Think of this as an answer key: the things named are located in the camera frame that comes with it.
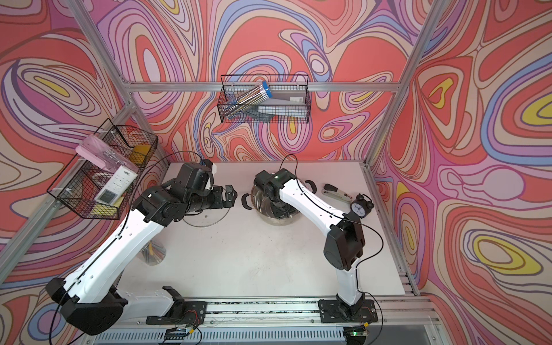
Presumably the wire basket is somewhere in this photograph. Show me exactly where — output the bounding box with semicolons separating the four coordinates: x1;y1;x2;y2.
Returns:
47;119;158;220
217;73;311;124

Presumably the glass cup with pens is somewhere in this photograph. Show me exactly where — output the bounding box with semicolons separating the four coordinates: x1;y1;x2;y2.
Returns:
137;239;167;266

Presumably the black alarm clock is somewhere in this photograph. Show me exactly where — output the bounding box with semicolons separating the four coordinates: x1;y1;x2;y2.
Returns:
350;193;375;219

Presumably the white remote device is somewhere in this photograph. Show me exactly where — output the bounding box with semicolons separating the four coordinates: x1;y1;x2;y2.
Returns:
95;165;137;206

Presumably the black white stapler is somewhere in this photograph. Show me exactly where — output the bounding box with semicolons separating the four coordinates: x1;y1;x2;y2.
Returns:
322;183;353;204

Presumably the pen pack blue cap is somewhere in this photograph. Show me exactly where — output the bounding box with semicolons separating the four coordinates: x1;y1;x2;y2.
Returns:
221;81;273;119

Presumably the grey white box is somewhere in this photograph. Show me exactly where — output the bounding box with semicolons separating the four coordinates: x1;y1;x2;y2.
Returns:
257;99;308;118

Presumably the back wire basket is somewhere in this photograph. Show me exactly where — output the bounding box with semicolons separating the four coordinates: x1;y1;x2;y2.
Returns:
217;73;311;124

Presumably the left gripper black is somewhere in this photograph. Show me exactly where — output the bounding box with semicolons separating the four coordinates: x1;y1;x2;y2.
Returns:
185;182;239;215

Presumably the left wire basket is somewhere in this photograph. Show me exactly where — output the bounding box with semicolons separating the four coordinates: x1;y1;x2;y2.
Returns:
47;119;158;220

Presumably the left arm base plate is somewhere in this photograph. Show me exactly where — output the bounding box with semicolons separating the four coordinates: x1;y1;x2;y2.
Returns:
146;285;208;326

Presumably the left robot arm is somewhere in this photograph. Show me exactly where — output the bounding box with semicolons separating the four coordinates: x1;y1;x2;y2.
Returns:
45;160;237;336

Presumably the yellow sponge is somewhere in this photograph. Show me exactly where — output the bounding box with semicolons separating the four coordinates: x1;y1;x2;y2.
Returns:
90;203;119;218

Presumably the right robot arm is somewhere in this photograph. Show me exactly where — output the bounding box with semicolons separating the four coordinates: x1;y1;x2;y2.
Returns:
251;169;365;322

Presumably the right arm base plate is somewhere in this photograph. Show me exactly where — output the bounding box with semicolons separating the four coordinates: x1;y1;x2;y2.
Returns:
318;297;379;324

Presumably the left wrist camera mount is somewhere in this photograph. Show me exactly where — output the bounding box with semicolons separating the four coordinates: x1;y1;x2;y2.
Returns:
200;159;216;191

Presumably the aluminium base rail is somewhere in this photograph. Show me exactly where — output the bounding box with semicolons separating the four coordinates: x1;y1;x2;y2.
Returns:
81;295;445;345

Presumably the stainless steel pot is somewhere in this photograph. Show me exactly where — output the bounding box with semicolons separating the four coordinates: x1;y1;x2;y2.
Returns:
241;185;301;227

